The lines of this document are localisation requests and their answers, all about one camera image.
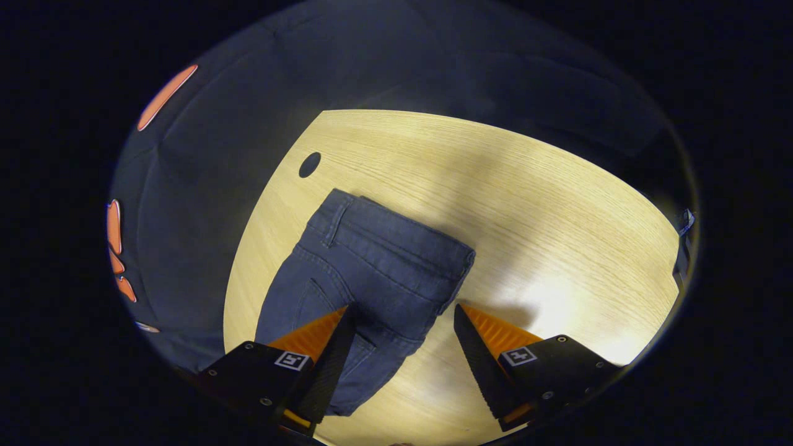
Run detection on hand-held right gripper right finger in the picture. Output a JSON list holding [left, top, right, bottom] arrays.
[[453, 304, 623, 432]]

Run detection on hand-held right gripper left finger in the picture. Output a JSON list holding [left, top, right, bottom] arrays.
[[198, 305, 357, 437]]

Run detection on dark blue jeans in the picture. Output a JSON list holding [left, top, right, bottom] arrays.
[[255, 189, 476, 417]]

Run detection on black backdrop cloth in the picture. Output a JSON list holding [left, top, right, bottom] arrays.
[[107, 0, 701, 372]]

